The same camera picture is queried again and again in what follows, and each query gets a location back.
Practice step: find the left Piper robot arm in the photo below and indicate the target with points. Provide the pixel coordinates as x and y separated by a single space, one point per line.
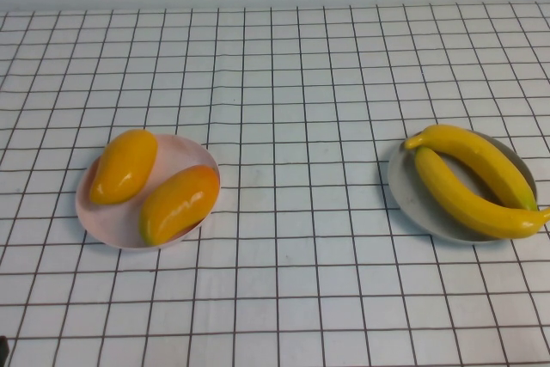
3 345

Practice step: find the yellow mango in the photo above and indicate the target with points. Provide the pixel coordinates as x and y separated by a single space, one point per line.
122 169

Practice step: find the white grid tablecloth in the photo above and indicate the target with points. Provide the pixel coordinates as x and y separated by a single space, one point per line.
301 277

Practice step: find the yellow banana with long stem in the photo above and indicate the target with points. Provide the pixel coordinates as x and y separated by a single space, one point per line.
464 208

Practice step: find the yellow banana with green tip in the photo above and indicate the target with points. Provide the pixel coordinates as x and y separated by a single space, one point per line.
472 148

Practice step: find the pink round plate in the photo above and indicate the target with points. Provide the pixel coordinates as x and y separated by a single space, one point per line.
111 221

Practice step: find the orange blushed mango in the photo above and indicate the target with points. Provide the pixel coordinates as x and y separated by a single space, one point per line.
176 208

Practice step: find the grey round plate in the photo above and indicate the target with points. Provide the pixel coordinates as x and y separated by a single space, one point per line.
408 186

